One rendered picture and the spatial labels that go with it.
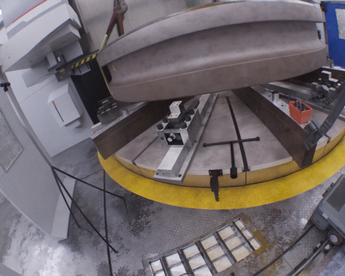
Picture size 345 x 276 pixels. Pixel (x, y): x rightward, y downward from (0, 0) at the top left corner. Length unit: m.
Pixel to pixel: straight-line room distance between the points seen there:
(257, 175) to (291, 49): 1.51
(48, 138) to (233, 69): 4.65
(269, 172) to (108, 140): 2.07
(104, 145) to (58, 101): 2.11
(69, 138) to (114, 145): 2.54
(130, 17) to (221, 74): 3.13
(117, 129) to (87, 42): 2.52
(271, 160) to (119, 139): 1.99
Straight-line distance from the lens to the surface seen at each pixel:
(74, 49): 3.42
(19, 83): 5.04
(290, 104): 1.54
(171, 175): 1.59
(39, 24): 2.66
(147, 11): 4.51
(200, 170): 1.66
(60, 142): 5.00
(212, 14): 1.74
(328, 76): 2.57
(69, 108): 4.15
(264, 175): 1.83
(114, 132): 2.46
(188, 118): 1.71
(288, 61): 2.07
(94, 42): 4.29
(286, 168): 1.90
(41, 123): 4.98
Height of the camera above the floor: 1.46
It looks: 31 degrees down
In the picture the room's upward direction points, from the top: 20 degrees counter-clockwise
